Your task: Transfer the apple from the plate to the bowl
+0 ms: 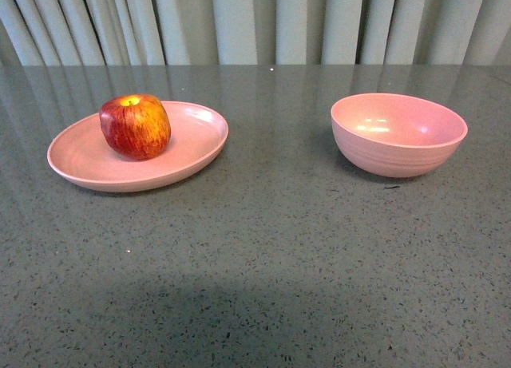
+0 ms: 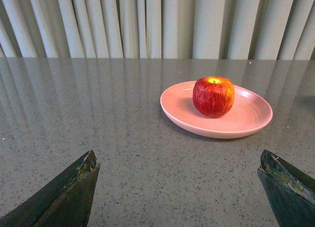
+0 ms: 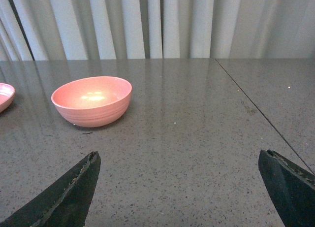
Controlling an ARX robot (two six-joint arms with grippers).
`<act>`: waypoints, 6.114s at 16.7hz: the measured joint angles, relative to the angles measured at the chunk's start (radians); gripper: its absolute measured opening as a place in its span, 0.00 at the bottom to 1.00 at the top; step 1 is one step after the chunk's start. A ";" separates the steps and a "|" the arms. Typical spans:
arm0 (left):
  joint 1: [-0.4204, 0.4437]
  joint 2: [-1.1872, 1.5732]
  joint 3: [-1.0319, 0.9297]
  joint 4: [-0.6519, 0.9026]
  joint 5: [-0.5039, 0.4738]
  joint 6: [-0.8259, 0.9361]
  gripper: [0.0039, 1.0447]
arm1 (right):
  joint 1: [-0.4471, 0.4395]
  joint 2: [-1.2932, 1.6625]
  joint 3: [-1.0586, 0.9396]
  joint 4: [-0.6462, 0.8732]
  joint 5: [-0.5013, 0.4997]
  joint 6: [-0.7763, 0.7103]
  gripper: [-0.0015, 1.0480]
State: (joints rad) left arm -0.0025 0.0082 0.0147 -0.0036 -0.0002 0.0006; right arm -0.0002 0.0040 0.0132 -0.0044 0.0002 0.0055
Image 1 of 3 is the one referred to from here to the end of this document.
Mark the red yellow apple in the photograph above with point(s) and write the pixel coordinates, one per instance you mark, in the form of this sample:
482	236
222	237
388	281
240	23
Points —
135	126

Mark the pink round bowl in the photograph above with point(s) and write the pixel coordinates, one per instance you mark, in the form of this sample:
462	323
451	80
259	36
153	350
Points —
395	135

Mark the pink shallow plate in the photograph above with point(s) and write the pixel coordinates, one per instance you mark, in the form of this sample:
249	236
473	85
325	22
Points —
80	153

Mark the grey pleated curtain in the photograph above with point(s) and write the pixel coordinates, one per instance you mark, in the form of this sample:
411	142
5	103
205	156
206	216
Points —
255	32

